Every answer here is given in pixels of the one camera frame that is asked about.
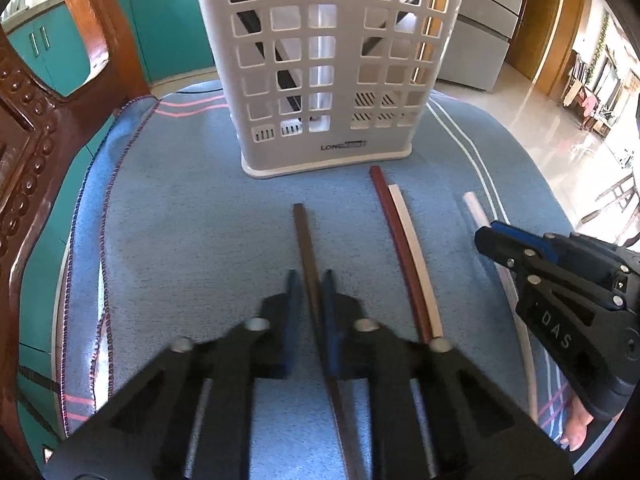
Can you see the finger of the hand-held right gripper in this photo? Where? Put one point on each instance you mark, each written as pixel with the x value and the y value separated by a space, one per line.
pixel 530 242
pixel 500 250

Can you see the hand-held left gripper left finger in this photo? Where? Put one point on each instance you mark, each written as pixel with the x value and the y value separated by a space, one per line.
pixel 292 330

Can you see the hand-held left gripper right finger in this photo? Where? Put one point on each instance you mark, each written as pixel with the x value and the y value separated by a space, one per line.
pixel 331 330

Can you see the white chopstick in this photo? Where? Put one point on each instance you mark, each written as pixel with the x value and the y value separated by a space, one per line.
pixel 527 360
pixel 417 260

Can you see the brown chopstick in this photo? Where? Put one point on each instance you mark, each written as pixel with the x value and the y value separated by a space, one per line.
pixel 307 250

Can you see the white plastic utensil basket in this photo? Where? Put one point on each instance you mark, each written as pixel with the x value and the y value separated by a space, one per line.
pixel 325 147

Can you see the person's right hand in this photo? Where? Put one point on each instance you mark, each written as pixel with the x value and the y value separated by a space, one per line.
pixel 576 427

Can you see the grey metal folding stool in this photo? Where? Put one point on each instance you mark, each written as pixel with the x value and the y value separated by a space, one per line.
pixel 612 195

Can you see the dark red chopstick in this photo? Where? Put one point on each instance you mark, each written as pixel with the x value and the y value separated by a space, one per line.
pixel 400 250

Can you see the blue striped towel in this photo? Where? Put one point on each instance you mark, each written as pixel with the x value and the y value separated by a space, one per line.
pixel 200 220

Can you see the clothes drying rack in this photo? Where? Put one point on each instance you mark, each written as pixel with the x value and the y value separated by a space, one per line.
pixel 587 95

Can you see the grey refrigerator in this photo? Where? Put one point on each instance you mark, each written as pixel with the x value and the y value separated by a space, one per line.
pixel 480 45

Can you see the brown wooden door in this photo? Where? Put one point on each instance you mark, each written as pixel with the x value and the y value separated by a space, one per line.
pixel 537 20

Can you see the teal kitchen base cabinets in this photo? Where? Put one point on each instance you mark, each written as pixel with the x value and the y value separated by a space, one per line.
pixel 175 30

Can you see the carved wooden chair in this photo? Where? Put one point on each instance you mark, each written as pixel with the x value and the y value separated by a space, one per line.
pixel 30 125

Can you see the green wall garland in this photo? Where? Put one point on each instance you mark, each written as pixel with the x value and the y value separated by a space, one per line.
pixel 600 45

